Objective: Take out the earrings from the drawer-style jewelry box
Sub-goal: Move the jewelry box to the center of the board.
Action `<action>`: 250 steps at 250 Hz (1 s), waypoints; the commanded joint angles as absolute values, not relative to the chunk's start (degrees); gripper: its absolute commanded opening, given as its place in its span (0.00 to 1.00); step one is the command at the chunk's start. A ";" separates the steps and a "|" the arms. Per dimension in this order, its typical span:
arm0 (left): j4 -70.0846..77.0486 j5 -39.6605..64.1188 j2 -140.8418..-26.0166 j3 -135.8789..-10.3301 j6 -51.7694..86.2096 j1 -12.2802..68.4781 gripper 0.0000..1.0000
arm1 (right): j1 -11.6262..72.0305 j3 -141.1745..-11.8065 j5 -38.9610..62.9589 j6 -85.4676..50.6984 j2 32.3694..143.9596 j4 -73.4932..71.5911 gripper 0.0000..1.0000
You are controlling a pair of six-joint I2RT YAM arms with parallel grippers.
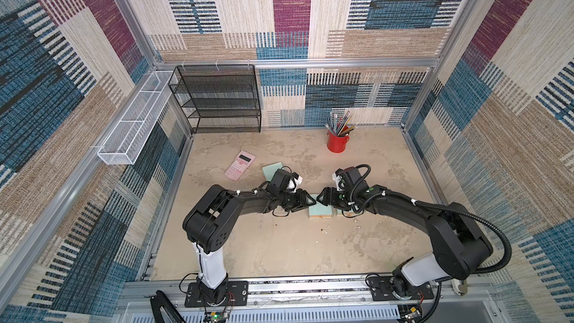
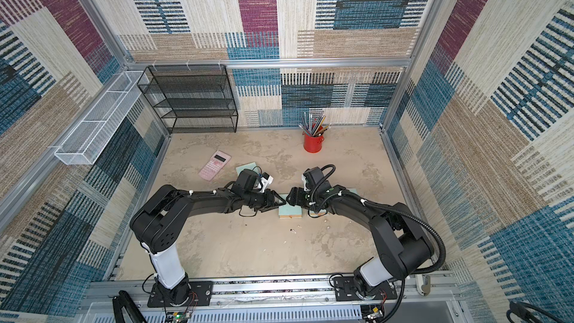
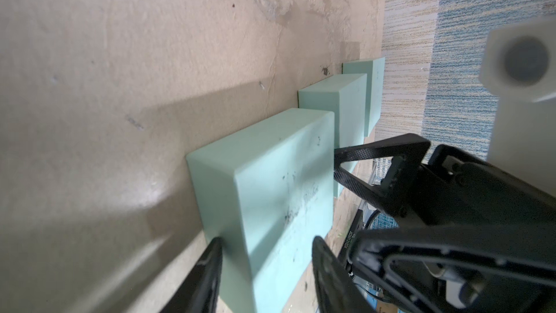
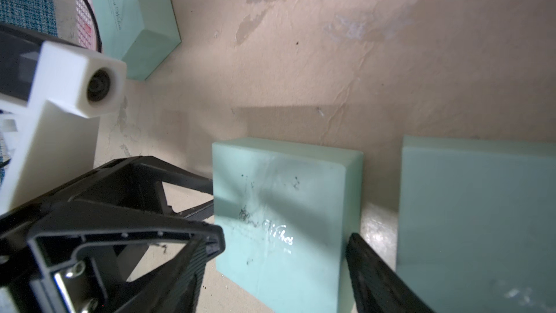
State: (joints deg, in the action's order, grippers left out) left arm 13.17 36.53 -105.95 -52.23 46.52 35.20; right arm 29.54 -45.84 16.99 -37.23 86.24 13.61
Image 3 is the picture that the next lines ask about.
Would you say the mint drawer jewelry box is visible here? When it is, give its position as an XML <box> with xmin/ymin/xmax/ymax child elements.
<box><xmin>342</xmin><ymin>57</ymin><xmax>386</xmax><ymax>137</ymax></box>

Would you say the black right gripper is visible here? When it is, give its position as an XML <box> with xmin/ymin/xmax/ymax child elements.
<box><xmin>333</xmin><ymin>133</ymin><xmax>556</xmax><ymax>313</ymax></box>

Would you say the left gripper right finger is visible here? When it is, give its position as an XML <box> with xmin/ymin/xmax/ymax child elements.
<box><xmin>312</xmin><ymin>236</ymin><xmax>375</xmax><ymax>313</ymax></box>

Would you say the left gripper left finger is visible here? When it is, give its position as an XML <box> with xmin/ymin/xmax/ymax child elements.
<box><xmin>161</xmin><ymin>237</ymin><xmax>223</xmax><ymax>313</ymax></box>

